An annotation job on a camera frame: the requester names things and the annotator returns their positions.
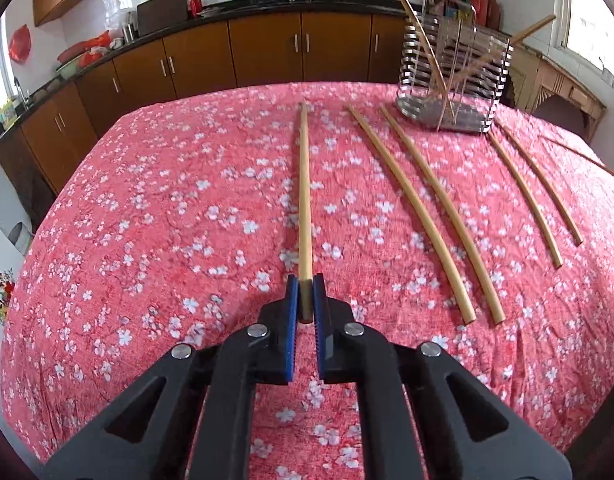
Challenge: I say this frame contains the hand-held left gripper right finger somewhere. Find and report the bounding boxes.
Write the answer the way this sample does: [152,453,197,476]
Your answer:
[312,274,573,480]

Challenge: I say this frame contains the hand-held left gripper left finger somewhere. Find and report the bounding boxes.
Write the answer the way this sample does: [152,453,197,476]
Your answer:
[39,274,300,480]

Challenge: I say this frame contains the metal wire chopstick holder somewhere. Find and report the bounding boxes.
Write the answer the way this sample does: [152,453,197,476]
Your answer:
[394,0,515,136]

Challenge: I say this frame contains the red floral tablecloth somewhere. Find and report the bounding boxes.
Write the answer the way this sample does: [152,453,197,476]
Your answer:
[0,80,614,480]

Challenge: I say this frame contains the wooden base cabinets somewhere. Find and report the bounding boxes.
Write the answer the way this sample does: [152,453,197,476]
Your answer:
[0,10,408,196]

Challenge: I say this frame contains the black kitchen countertop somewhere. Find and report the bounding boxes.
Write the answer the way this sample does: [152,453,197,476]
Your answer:
[0,0,413,133]

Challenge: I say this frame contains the cream wooden side table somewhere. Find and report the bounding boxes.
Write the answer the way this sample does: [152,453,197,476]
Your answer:
[507,42,608,143]

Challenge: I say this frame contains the dark cutting board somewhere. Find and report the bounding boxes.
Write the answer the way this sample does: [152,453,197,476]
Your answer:
[137,0,189,37]

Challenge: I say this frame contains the red basin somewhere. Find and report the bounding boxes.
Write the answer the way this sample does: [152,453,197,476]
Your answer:
[57,42,95,63]

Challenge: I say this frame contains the white plastic bag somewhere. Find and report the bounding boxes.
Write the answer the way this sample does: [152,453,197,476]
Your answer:
[104,2,138,36]

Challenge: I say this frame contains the narrow kitchen window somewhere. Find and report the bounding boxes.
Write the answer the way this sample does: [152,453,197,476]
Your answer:
[0,15,18,111]

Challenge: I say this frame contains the hanging red plastic bag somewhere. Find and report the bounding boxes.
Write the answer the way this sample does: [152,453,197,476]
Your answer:
[8,25,34,63]

